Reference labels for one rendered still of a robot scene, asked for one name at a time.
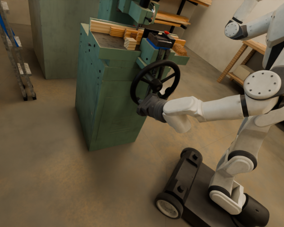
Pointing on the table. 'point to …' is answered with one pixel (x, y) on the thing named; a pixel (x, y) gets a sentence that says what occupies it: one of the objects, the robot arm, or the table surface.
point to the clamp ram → (148, 33)
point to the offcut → (130, 43)
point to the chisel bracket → (139, 13)
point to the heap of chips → (179, 49)
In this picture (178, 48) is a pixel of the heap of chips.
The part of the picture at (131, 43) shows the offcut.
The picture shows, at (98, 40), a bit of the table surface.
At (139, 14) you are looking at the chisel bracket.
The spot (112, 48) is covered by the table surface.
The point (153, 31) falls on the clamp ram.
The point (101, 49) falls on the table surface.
